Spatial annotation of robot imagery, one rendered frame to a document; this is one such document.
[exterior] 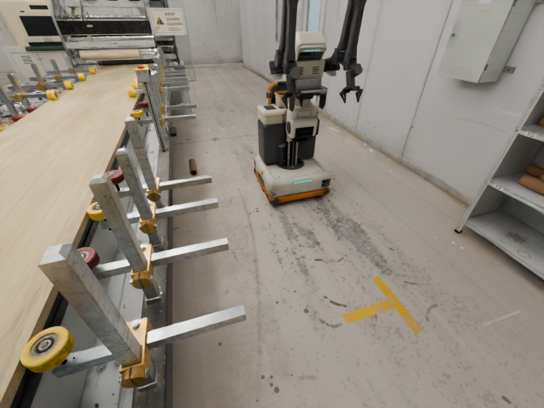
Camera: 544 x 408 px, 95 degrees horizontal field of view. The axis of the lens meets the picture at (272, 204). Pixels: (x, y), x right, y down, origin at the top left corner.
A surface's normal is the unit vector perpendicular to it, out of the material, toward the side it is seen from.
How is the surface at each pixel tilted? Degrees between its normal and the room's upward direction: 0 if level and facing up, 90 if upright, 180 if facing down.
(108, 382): 0
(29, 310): 0
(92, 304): 90
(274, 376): 0
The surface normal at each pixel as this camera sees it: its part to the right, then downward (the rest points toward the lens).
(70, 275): 0.31, 0.56
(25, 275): 0.00, -0.81
